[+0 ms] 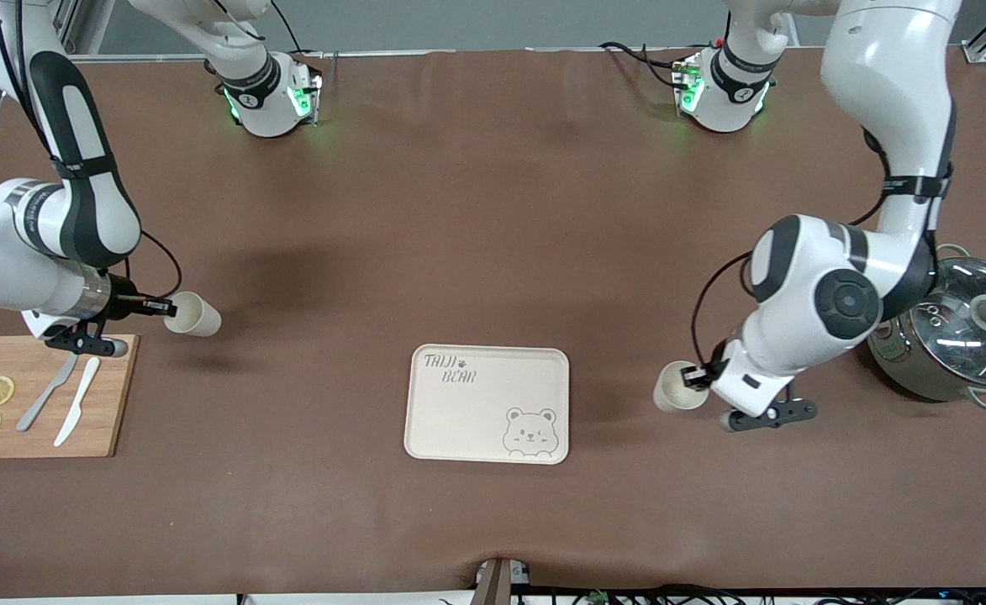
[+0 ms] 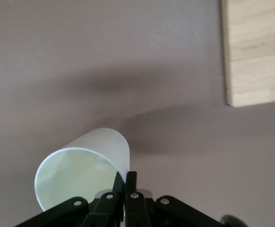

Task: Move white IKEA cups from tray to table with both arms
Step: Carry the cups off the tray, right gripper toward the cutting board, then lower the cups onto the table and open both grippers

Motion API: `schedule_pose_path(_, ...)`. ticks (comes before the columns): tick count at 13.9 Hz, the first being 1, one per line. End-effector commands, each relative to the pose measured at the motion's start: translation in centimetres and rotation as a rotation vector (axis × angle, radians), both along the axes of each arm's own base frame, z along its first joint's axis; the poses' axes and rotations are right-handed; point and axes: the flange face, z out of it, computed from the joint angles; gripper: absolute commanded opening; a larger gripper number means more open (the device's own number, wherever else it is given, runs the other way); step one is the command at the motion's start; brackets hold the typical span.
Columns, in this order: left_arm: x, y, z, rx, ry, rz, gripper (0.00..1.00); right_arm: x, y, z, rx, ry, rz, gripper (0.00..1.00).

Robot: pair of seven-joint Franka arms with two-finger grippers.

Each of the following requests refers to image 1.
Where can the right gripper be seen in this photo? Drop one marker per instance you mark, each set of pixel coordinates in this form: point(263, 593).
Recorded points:
point(129, 306)

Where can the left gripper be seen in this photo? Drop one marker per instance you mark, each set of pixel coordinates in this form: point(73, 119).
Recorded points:
point(714, 370)

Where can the white plastic cup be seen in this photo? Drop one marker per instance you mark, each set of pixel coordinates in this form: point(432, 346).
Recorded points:
point(669, 391)
point(198, 318)

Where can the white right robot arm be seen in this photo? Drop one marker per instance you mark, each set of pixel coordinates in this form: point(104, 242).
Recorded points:
point(22, 269)

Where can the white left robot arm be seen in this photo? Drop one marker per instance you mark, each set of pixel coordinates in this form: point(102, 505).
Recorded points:
point(888, 84)

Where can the wooden cutting board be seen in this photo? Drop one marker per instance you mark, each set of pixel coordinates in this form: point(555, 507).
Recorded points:
point(110, 403)

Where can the white plastic knife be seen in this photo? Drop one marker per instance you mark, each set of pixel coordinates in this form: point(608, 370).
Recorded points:
point(68, 424)

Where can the grey plastic knife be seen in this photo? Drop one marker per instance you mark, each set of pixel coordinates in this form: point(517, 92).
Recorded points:
point(32, 414)

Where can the cream bear print tray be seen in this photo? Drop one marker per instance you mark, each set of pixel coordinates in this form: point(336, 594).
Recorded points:
point(476, 428)

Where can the brown table mat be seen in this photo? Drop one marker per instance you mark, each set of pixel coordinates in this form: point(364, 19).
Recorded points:
point(492, 210)

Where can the glass pot lid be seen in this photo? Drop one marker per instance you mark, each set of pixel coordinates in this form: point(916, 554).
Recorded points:
point(963, 344)

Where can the grey camera mount clamp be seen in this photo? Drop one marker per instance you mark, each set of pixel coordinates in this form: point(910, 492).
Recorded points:
point(492, 584)

